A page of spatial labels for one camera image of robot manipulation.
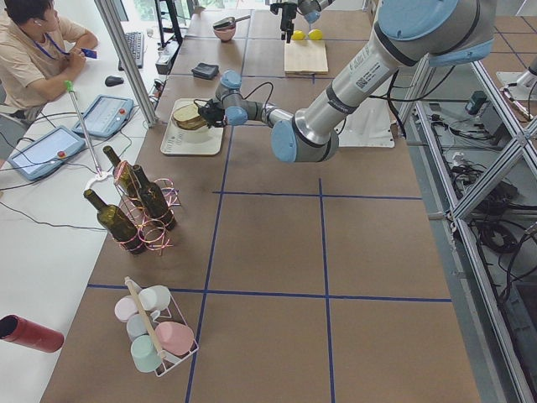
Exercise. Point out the yellow lemon half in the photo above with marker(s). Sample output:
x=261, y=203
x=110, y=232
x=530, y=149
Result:
x=298, y=35
x=315, y=34

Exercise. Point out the mint green cup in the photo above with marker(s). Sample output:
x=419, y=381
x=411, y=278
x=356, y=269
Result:
x=144, y=354

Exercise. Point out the teach pendant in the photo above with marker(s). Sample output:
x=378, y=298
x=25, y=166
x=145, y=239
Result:
x=106, y=115
x=47, y=154

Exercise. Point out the red bottle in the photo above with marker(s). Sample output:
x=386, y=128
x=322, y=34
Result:
x=21, y=331

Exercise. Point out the yellow lemon half right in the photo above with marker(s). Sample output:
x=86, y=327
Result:
x=315, y=34

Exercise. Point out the pink bowl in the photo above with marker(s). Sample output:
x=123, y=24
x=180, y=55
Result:
x=224, y=32

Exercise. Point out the dark wine bottle right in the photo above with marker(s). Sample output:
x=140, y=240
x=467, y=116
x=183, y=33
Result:
x=152, y=199

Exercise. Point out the metal rod green tip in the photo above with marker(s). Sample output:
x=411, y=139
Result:
x=70, y=90

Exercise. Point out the light pink cup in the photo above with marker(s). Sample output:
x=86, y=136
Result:
x=125, y=308

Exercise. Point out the grey folded cloth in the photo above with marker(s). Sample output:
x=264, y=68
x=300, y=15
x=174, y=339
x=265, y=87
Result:
x=205, y=71

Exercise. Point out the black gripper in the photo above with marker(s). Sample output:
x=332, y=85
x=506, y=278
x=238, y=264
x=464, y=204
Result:
x=213, y=114
x=288, y=13

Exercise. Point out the black keyboard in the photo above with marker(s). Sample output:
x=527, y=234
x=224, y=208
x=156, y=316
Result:
x=135, y=44

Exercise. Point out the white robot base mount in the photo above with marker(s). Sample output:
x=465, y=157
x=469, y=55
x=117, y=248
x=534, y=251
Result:
x=368, y=127

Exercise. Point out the yellow lemon half left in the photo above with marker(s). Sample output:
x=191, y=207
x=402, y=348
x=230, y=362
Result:
x=298, y=35

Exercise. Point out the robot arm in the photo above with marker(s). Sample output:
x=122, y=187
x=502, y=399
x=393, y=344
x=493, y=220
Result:
x=447, y=32
x=309, y=9

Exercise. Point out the cream bear tray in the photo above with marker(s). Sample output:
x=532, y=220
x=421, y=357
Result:
x=172, y=143

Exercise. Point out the copper wire bottle rack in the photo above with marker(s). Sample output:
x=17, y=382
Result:
x=153, y=232

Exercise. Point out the teach pendant near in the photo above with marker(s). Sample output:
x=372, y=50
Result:
x=47, y=154

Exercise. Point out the seated person beige shirt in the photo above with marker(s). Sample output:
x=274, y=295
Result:
x=40, y=51

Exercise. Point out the dark wine bottle left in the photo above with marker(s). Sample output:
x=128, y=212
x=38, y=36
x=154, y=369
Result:
x=117, y=223

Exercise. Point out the white wire cup rack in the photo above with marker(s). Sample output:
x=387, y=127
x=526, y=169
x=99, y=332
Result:
x=152, y=319

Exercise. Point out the white cup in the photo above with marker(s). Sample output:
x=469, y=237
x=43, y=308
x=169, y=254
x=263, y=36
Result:
x=155, y=298

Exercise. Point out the aluminium frame post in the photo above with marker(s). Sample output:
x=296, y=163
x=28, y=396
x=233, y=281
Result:
x=114, y=27

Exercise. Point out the bread slice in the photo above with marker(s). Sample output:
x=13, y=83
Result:
x=186, y=112
x=192, y=124

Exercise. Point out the dark wine bottle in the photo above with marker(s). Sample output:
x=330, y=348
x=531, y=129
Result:
x=152, y=199
x=117, y=223
x=123, y=176

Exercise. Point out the grey cup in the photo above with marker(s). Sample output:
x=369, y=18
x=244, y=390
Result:
x=135, y=327

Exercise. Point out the black computer mouse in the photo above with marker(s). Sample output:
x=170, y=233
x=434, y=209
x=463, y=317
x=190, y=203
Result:
x=111, y=81

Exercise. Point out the wooden cutting board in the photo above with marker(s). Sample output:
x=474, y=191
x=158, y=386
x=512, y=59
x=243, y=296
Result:
x=305, y=57

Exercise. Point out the teach pendant far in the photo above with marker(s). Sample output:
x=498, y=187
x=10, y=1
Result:
x=106, y=115

